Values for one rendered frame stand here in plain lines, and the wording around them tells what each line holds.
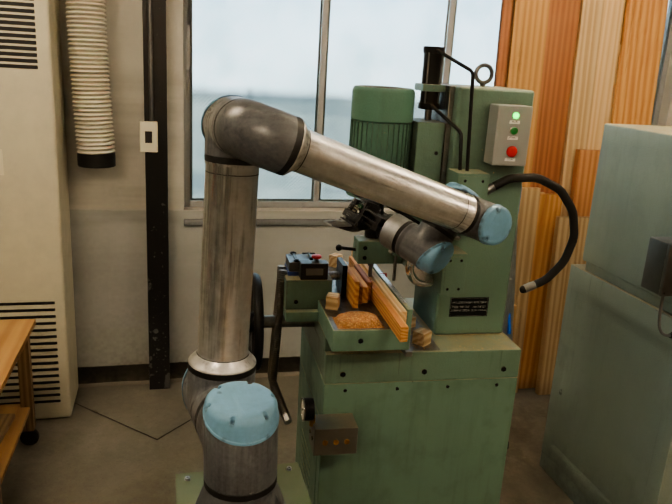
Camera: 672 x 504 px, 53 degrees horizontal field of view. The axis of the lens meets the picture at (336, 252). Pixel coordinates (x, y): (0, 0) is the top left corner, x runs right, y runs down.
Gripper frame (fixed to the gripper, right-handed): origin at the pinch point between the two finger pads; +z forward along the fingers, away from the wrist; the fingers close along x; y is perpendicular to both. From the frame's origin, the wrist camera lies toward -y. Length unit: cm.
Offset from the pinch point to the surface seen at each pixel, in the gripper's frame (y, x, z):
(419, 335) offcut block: -26.1, 24.9, -29.1
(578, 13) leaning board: -165, -115, 40
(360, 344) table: -3.7, 30.5, -25.5
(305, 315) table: -9.3, 35.3, -2.7
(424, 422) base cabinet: -33, 47, -41
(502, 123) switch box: -19.5, -37.1, -22.9
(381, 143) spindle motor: -6.5, -17.8, -0.3
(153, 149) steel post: -44, 29, 127
